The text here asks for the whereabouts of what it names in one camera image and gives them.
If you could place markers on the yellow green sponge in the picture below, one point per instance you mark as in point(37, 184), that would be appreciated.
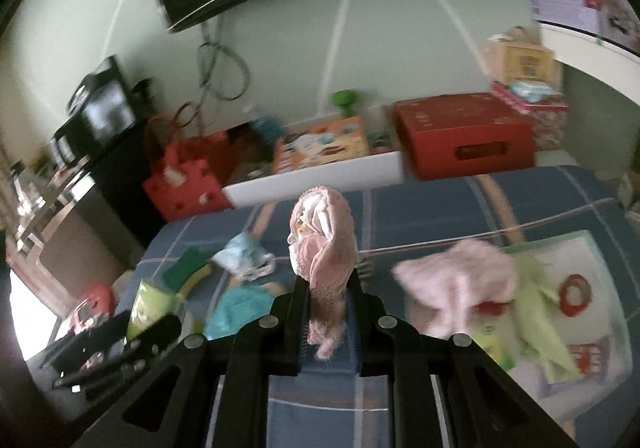
point(187, 268)

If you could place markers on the light green cloth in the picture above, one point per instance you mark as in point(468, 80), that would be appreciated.
point(540, 323)

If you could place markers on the wooden side cabinet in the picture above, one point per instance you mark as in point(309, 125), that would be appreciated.
point(75, 248)

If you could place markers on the green dumbbell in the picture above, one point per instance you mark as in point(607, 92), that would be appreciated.
point(346, 99)

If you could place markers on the pale blue wipes pack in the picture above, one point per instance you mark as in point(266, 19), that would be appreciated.
point(530, 89)

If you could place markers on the teal cloth item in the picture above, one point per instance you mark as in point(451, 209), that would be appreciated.
point(235, 310)

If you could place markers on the pink fluffy cloth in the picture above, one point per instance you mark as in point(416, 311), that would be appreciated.
point(450, 278)

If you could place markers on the light blue white cloth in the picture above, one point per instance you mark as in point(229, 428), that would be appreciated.
point(245, 253)

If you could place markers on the colourful papers pile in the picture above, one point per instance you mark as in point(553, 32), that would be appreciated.
point(615, 3)

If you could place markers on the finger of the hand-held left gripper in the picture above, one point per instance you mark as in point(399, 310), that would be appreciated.
point(150, 340)

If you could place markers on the small red white accessory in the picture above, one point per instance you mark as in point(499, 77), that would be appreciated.
point(587, 358)

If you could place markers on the black cabinet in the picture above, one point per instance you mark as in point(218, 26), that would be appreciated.
point(120, 188)

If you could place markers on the yellow-green tissue pack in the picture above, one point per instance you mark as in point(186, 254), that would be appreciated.
point(487, 343)

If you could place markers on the pink knitted cloth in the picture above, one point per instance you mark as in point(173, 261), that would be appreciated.
point(325, 238)

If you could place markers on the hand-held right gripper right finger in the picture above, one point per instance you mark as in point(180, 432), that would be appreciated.
point(354, 343)

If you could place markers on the red scrunchie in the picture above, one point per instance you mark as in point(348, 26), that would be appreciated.
point(562, 298)

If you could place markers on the blue plaid tablecloth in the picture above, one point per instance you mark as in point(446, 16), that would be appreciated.
point(425, 208)

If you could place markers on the blue water bottle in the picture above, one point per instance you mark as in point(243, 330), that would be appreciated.
point(267, 128)

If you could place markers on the white desk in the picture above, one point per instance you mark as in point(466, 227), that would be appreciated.
point(590, 53)

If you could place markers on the red felt handbag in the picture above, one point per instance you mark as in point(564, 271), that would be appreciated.
point(185, 178)

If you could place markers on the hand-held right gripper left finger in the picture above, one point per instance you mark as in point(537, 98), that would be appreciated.
point(295, 328)

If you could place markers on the red patterned box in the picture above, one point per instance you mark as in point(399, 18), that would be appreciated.
point(545, 123)

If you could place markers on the red cardboard box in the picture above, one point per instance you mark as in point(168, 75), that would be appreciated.
point(460, 128)

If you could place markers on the white tray with teal rim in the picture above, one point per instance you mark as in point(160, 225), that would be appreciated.
point(600, 278)

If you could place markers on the orange toy box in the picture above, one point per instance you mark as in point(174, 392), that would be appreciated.
point(320, 143)

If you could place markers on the black appliance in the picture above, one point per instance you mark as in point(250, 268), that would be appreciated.
point(105, 113)

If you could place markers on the white bottle with green label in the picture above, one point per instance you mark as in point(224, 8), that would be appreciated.
point(150, 303)

